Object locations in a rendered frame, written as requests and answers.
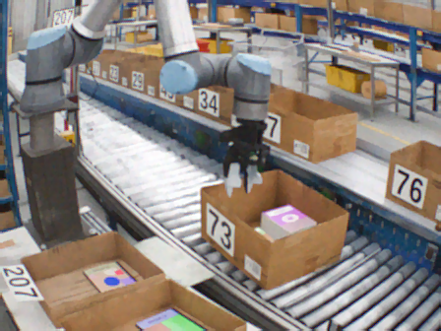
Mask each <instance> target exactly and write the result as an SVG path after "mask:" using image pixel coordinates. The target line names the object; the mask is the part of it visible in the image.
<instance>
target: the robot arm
mask: <svg viewBox="0 0 441 331"><path fill-rule="evenodd" d="M123 2H124V0H92V1H91V3H90V4H89V6H88V7H87V9H86V10H85V12H84V14H83V15H82V16H78V17H76V18H75V19H74V21H73V22H72V24H71V25H70V27H69V29H68V30H66V27H65V26H61V27H59V26H57V27H53V28H47V29H45V30H41V31H37V32H34V33H31V35H29V39H28V45H27V55H26V58H27V59H26V69H25V71H26V74H25V87H24V90H23V93H22V97H21V102H20V111H25V112H30V111H32V112H38V111H45V110H49V109H52V108H56V107H59V106H62V105H63V104H64V103H66V95H65V92H64V88H63V84H62V80H61V79H62V71H63V70H64V69H67V68H72V67H74V66H80V65H82V64H87V63H90V62H92V61H93V60H95V59H96V58H97V57H99V55H100V54H101V53H102V51H103V49H104V45H105V35H106V28H105V26H106V24H107V23H108V22H109V20H110V19H111V18H112V16H113V15H114V14H115V12H116V11H117V9H118V8H119V7H120V5H122V3H123ZM186 2H187V0H154V4H155V10H156V15H157V24H158V30H159V33H160V35H159V37H160V40H161V46H162V50H163V61H164V64H165V65H164V66H163V67H162V68H161V70H160V73H159V78H160V81H161V83H160V84H161V85H162V87H163V88H164V89H165V90H166V91H168V92H169V93H171V94H173V95H176V96H182V95H186V94H189V93H191V92H193V91H196V90H199V89H204V88H207V87H210V86H218V87H224V88H230V89H234V100H233V110H232V114H233V115H234V116H236V118H235V121H236V122H237V123H240V125H239V126H237V127H234V128H232V129H229V130H224V131H221V133H219V138H220V142H224V143H225V144H229V150H226V153H225V155H224V159H223V163H222V171H223V179H224V185H225V191H226V194H227V196H229V197H231V195H232V191H233V187H240V185H241V179H240V178H239V176H238V172H239V165H238V164H236V163H240V164H241V165H242V168H244V170H245V176H244V179H245V183H244V186H245V190H246V193H247V194H249V192H250V190H251V187H252V184H253V183H257V184H260V183H261V182H263V178H262V176H260V175H259V174H258V172H257V169H256V166H265V165H269V161H270V151H271V146H270V145H268V144H265V143H262V138H263V129H267V127H268V123H265V122H264V120H265V119H267V118H268V110H269V100H270V98H269V92H270V85H271V78H270V77H271V74H272V72H271V68H272V63H271V61H269V60H268V59H266V58H264V57H261V56H257V55H251V54H238V55H236V57H234V56H227V55H219V54H208V53H200V52H199V49H198V47H197V41H196V38H195V35H194V32H193V29H192V27H193V25H192V22H191V18H190V15H189V13H190V12H189V9H188V5H187V3H186ZM267 150H268V151H269V153H268V160H266V155H267Z"/></svg>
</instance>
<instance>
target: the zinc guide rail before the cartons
mask: <svg viewBox="0 0 441 331"><path fill-rule="evenodd" d="M79 73H80V76H81V77H85V78H86V79H90V80H91V81H95V79H96V82H97V83H100V84H102V85H105V86H107V87H110V88H112V89H114V90H118V91H120V92H121V93H123V92H124V93H126V94H127V95H129V96H133V97H135V98H138V99H140V100H142V99H143V100H145V101H147V102H149V103H152V104H153V105H158V106H160V107H162V108H165V109H167V110H169V111H171V112H174V113H176V114H178V115H181V116H183V117H185V118H186V117H188V118H190V119H192V120H195V121H198V122H200V123H202V125H204V124H205V126H207V127H209V128H212V129H215V130H217V131H219V132H221V131H224V130H229V129H231V128H229V127H225V125H223V124H220V123H218V122H216V121H213V120H211V119H208V118H206V117H204V116H201V115H199V114H196V113H194V112H190V111H188V110H186V109H183V108H181V107H180V108H178V107H176V106H174V105H171V104H169V103H166V102H164V101H162V100H160V99H154V98H151V97H149V96H147V95H143V94H140V93H138V92H136V91H135V92H134V91H132V90H129V89H128V88H127V89H125V88H123V87H122V86H118V85H115V84H112V83H109V82H108V81H106V82H105V81H104V80H101V79H99V78H96V77H94V78H93V76H90V75H88V74H84V73H81V72H79ZM270 146H271V151H270V154H272V155H274V156H277V158H279V159H281V160H284V161H286V162H288V163H291V164H293V165H295V166H299V167H301V168H303V169H305V170H307V171H309V172H312V173H314V174H316V175H317V176H320V177H322V178H324V179H326V180H328V181H330V182H332V183H334V184H336V185H337V186H339V187H340V188H345V189H346V190H348V191H350V192H352V193H353V194H356V195H359V196H360V197H362V198H364V199H365V200H369V201H370V202H373V203H374V204H375V205H376V204H377V205H379V206H380V207H382V208H385V209H386V210H388V211H391V212H392V213H394V214H397V215H399V216H401V217H403V218H404V219H407V220H408V221H411V222H413V223H415V224H417V225H419V226H420V227H423V228H426V229H427V230H429V231H431V232H433V233H435V234H438V235H441V232H437V231H436V230H435V229H434V228H435V226H436V225H437V224H436V223H433V222H432V221H429V220H428V219H426V218H424V217H422V216H421V215H418V214H417V213H414V212H413V211H411V210H408V209H407V208H404V207H402V206H401V205H397V204H396V203H395V202H391V201H390V200H388V199H387V198H383V197H381V196H380V195H378V194H375V193H373V192H372V191H369V190H368V189H364V188H363V187H360V186H359V185H357V184H355V183H354V182H351V181H347V180H346V179H344V178H341V177H340V176H337V175H336V174H333V173H331V172H330V171H327V170H325V169H323V168H321V167H319V166H316V165H314V164H312V163H309V162H307V161H306V160H303V159H301V158H298V157H296V156H294V155H291V154H290V153H289V152H286V151H284V150H281V149H279V148H277V147H274V146H272V145H270Z"/></svg>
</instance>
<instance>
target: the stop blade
mask: <svg viewBox="0 0 441 331"><path fill-rule="evenodd" d="M380 250H381V248H379V249H378V250H376V251H375V252H373V253H372V254H370V255H369V256H367V257H365V258H364V259H363V260H361V261H360V262H359V263H357V264H356V265H355V266H353V267H352V268H350V269H348V270H347V271H345V272H343V273H342V274H341V275H339V276H337V277H336V278H335V279H333V280H331V281H330V282H328V283H326V284H324V285H323V286H321V287H319V288H317V289H315V290H314V291H312V292H310V293H308V294H306V295H304V296H303V297H302V298H299V299H297V300H295V301H293V302H290V303H288V304H286V305H284V306H283V311H285V310H287V309H289V308H291V307H293V306H295V305H296V304H298V303H299V302H301V301H303V300H305V299H307V298H310V297H312V296H314V295H316V294H317V293H319V292H321V291H323V290H324V289H326V288H328V287H330V286H331V285H332V284H334V283H335V282H337V281H338V280H340V279H342V278H343V277H345V276H346V275H348V274H349V273H351V272H352V271H354V270H355V269H356V268H358V267H359V266H361V265H362V264H364V263H365V262H366V261H368V260H369V259H371V258H373V257H374V256H376V255H377V254H379V253H380Z"/></svg>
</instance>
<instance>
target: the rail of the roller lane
mask: <svg viewBox="0 0 441 331"><path fill-rule="evenodd" d="M7 82H8V89H9V91H10V92H11V93H12V94H13V92H14V93H16V94H15V95H14V97H15V98H16V100H17V101H18V102H21V97H22V94H21V93H20V92H19V91H18V90H17V89H16V87H14V85H12V83H11V82H10V81H9V80H8V81H7ZM78 163H79V171H80V175H81V176H82V177H83V178H84V179H85V180H86V181H87V183H88V184H89V185H91V186H92V188H93V189H94V190H95V191H96V193H98V194H99V195H100V196H101V197H102V199H103V200H104V201H105V202H107V203H108V204H109V205H110V207H111V208H112V209H113V211H115V212H116V213H117V214H118V215H119V216H120V217H121V218H122V219H123V220H124V221H125V222H126V223H127V224H128V225H129V226H130V227H131V228H133V229H134V230H135V231H136V232H137V233H138V234H139V235H141V236H142V237H143V238H144V239H150V238H152V237H155V236H157V237H159V238H160V239H162V240H163V241H165V242H166V243H168V244H169V245H171V246H172V247H173V248H175V249H176V250H178V251H179V252H181V253H182V254H184V255H185V256H187V257H189V258H191V259H192V260H194V261H195V262H197V263H198V264H200V265H201V266H203V267H204V268H206V269H207V270H210V271H212V272H213V273H215V274H216V276H215V277H212V278H210V279H208V280H206V281H204V282H202V281H201V282H199V283H197V284H198V285H199V286H201V287H202V288H203V289H204V290H205V291H207V292H209V293H210V294H211V295H212V296H213V297H216V298H217V299H218V300H220V301H221V302H222V303H225V304H226V305H227V306H229V308H230V309H233V310H234V311H235V312H237V313H238V314H239V315H241V316H242V317H244V318H245V319H247V320H248V321H250V322H251V323H252V324H254V325H256V327H259V328H260V329H262V331H312V330H310V329H309V328H308V327H305V326H304V325H302V324H301V323H298V321H296V320H294V319H293V318H291V317H289V316H288V315H286V314H285V313H283V312H282V311H280V310H278V309H277V308H276V307H273V306H272V305H270V304H269V303H266V302H265V301H264V300H262V299H261V298H258V297H257V296H256V295H254V294H253V293H251V292H249V291H248V290H246V289H244V288H243V286H240V285H239V284H238V283H237V282H234V281H233V280H232V279H230V278H229V277H228V276H226V275H225V274H224V273H223V272H221V271H219V270H218V269H216V268H215V267H214V266H213V265H211V264H210V263H209V262H208V261H205V260H204V259H203V258H201V257H200V256H199V255H198V254H195V253H194V252H193V251H192V250H190V249H189V248H188V247H187V246H185V245H184V244H183V243H182V242H180V241H179V240H178V239H177V238H175V237H174V236H173V235H172V234H170V233H168V232H167V231H165V230H164V229H163V228H162V227H160V226H159V225H158V224H157V223H155V222H154V220H153V219H152V218H150V217H149V216H148V215H147V214H145V213H144V212H143V211H142V210H140V209H139V208H138V207H137V206H135V205H134V204H133V203H132V202H131V201H130V200H129V198H127V197H126V196H125V195H124V194H122V193H121V192H120V191H119V190H118V189H117V188H116V187H115V186H113V185H112V184H111V183H110V182H109V181H108V180H107V179H106V178H104V176H103V175H102V174H100V173H99V172H98V170H96V169H95V168H94V167H93V166H92V165H91V164H90V163H89V162H88V161H87V159H84V157H83V156H78Z"/></svg>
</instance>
